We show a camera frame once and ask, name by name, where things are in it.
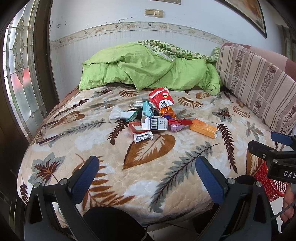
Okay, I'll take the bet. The red purple wrapper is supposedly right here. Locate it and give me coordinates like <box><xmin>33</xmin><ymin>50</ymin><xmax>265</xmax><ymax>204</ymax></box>
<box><xmin>168</xmin><ymin>119</ymin><xmax>193</xmax><ymax>132</ymax></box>

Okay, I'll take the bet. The green quilt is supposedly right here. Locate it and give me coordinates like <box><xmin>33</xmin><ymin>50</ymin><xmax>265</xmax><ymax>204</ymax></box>
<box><xmin>79</xmin><ymin>40</ymin><xmax>222</xmax><ymax>95</ymax></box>

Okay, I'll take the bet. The orange cigarette box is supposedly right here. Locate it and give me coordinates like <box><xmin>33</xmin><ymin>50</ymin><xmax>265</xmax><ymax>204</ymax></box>
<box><xmin>189</xmin><ymin>118</ymin><xmax>218</xmax><ymax>139</ymax></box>

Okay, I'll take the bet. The red cigarette pack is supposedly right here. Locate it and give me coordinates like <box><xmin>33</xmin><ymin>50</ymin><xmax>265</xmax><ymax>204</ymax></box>
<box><xmin>128</xmin><ymin>121</ymin><xmax>154</xmax><ymax>143</ymax></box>

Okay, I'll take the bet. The black sock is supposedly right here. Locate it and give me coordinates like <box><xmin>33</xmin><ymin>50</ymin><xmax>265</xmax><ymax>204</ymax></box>
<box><xmin>136</xmin><ymin>108</ymin><xmax>142</xmax><ymax>120</ymax></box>

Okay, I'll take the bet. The beige wall switch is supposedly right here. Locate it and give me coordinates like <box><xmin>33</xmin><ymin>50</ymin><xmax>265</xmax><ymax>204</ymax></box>
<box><xmin>144</xmin><ymin>9</ymin><xmax>164</xmax><ymax>18</ymax></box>

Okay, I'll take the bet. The striped floral headboard cushion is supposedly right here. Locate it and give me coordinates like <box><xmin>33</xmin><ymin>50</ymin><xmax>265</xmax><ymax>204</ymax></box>
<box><xmin>216</xmin><ymin>43</ymin><xmax>295</xmax><ymax>134</ymax></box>

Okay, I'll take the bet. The white medicine box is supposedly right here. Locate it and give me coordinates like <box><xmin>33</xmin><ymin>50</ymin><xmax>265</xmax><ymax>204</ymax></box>
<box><xmin>130</xmin><ymin>101</ymin><xmax>148</xmax><ymax>108</ymax></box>

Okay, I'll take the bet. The stained glass window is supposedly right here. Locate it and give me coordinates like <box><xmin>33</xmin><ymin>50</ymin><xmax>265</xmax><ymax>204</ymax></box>
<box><xmin>3</xmin><ymin>1</ymin><xmax>47</xmax><ymax>142</ymax></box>

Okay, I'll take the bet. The framed wall picture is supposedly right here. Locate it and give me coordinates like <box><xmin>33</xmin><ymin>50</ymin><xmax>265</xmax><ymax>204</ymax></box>
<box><xmin>219</xmin><ymin>0</ymin><xmax>267</xmax><ymax>38</ymax></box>

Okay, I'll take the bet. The teal cartoon tissue pack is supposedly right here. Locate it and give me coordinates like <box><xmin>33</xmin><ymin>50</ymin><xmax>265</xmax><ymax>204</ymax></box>
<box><xmin>142</xmin><ymin>101</ymin><xmax>154</xmax><ymax>116</ymax></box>

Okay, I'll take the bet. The orange crumpled wrapper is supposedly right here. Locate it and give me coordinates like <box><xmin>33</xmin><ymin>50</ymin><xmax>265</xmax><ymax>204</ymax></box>
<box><xmin>159</xmin><ymin>106</ymin><xmax>177</xmax><ymax>120</ymax></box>

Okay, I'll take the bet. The white barcode cigarette box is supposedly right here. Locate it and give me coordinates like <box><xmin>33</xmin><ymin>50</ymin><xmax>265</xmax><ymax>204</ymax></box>
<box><xmin>141</xmin><ymin>115</ymin><xmax>168</xmax><ymax>131</ymax></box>

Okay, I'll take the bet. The red mesh trash basket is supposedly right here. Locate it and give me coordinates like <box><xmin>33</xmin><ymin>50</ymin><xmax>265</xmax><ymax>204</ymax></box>
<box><xmin>253</xmin><ymin>159</ymin><xmax>287</xmax><ymax>202</ymax></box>

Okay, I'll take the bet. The person's right hand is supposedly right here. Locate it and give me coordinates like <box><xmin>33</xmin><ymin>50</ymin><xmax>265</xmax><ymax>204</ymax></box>
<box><xmin>280</xmin><ymin>184</ymin><xmax>295</xmax><ymax>223</ymax></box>

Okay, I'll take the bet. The red white snack bag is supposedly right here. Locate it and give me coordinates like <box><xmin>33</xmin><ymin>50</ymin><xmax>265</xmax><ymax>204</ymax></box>
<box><xmin>149</xmin><ymin>87</ymin><xmax>174</xmax><ymax>110</ymax></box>

